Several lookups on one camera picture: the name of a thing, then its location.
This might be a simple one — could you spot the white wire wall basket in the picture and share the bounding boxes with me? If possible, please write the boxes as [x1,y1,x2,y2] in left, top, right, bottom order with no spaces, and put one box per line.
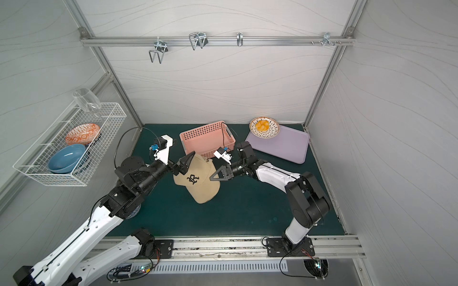
[13,102,126,187]

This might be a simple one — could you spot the metal hook right end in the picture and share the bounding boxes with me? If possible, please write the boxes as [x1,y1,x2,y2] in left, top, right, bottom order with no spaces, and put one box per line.
[310,33,342,47]

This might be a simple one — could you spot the small metal hook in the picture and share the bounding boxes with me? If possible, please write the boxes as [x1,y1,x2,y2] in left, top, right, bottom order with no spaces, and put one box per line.
[236,32,243,47]

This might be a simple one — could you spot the metal double hook left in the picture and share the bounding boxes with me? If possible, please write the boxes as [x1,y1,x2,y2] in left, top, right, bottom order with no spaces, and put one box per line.
[149,38,168,64]

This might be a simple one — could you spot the metal double hook middle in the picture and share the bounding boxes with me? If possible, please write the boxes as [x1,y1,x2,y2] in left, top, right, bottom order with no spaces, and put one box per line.
[188,32,208,51]

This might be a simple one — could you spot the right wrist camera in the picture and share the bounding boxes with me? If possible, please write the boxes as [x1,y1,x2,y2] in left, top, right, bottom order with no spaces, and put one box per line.
[213,147,232,164]

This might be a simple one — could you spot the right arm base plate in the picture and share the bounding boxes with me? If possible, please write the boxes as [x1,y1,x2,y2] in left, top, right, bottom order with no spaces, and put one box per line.
[261,237,316,258]

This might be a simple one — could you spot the orange fruit pieces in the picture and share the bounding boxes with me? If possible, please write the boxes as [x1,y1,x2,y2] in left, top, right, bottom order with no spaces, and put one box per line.
[255,120,270,132]

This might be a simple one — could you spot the patterned ceramic plate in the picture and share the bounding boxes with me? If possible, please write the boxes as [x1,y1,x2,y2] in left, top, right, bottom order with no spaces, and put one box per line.
[249,117,280,139]

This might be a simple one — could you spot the beige baseball cap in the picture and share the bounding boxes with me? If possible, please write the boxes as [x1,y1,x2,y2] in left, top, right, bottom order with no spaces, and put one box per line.
[173,154,220,204]

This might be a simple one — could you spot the blue ceramic bowl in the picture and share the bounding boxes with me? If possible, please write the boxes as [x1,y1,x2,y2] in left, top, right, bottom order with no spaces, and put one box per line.
[47,144,87,174]

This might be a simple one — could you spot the metal double hook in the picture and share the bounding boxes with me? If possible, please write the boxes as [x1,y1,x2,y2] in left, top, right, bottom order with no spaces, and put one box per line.
[149,38,168,64]
[188,32,208,51]

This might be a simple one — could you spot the pink perforated plastic basket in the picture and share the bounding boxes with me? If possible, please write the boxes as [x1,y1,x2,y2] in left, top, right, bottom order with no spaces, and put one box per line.
[180,121,236,158]

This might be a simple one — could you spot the left electronics board cables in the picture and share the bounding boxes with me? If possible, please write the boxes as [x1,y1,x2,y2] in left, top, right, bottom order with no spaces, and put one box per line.
[106,250,162,282]

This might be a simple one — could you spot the clear drinking glass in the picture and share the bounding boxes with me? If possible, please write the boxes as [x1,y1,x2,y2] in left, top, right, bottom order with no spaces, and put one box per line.
[73,88,101,117]

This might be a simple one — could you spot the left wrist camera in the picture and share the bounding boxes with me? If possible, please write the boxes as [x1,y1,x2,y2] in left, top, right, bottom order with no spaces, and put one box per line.
[149,135,174,165]

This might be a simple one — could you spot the lavender plastic tray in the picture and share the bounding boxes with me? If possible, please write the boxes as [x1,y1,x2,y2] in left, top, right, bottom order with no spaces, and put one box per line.
[246,125,310,164]

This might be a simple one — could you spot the orange patterned bowl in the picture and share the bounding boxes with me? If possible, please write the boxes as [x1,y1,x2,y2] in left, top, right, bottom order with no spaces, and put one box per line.
[65,123,101,145]

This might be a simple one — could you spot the blue white porcelain bowl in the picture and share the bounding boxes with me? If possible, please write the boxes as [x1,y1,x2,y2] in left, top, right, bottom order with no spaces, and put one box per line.
[126,205,141,220]

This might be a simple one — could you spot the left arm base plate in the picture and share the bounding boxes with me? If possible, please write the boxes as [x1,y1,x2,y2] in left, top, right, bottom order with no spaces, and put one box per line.
[140,240,174,260]

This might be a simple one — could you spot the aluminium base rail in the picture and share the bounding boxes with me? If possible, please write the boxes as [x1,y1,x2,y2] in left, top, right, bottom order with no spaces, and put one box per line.
[157,235,366,262]

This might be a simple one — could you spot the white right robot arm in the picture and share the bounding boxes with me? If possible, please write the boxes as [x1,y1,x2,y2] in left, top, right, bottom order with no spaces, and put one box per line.
[209,141,332,245]

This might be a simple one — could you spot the right round fan board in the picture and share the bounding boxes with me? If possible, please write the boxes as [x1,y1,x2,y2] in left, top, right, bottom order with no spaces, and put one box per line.
[278,250,329,280]

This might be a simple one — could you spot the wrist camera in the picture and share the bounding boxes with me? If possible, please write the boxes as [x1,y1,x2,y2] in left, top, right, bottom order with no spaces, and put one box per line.
[149,135,174,165]
[213,147,232,164]

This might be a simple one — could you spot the aluminium top rail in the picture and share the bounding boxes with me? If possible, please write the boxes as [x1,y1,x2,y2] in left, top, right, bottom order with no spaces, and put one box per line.
[81,31,356,48]

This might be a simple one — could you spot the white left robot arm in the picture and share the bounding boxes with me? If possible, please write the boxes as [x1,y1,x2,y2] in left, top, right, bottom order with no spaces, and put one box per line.
[13,153,195,286]

